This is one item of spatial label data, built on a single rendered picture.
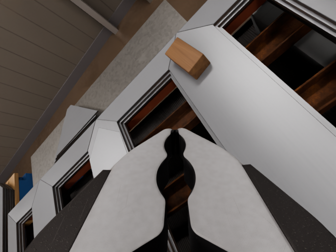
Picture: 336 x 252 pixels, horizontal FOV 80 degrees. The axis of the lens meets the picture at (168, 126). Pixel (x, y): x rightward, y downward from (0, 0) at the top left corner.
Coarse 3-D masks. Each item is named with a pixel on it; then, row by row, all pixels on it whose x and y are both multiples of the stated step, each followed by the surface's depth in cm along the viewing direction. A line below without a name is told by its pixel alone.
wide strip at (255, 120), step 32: (192, 32) 62; (224, 64) 53; (256, 64) 48; (192, 96) 57; (224, 96) 51; (256, 96) 47; (288, 96) 43; (224, 128) 49; (256, 128) 45; (288, 128) 41; (320, 128) 38; (256, 160) 43; (288, 160) 40; (320, 160) 37; (288, 192) 39; (320, 192) 36
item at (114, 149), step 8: (120, 136) 70; (112, 144) 71; (120, 144) 69; (104, 152) 73; (112, 152) 70; (120, 152) 68; (96, 160) 74; (104, 160) 72; (112, 160) 69; (96, 168) 73; (104, 168) 71
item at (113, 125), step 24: (240, 0) 56; (288, 0) 48; (216, 24) 59; (312, 24) 46; (240, 48) 53; (168, 72) 65; (144, 96) 69; (96, 120) 80; (120, 120) 73; (72, 168) 84; (24, 216) 97; (24, 240) 95; (168, 240) 52
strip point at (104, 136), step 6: (102, 132) 76; (108, 132) 74; (114, 132) 72; (96, 138) 77; (102, 138) 75; (108, 138) 73; (96, 144) 76; (102, 144) 74; (96, 150) 76; (90, 156) 77
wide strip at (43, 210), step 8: (40, 184) 93; (48, 184) 89; (40, 192) 92; (48, 192) 88; (40, 200) 90; (48, 200) 86; (32, 208) 92; (40, 208) 89; (48, 208) 85; (32, 216) 91; (40, 216) 87; (48, 216) 84; (40, 224) 86
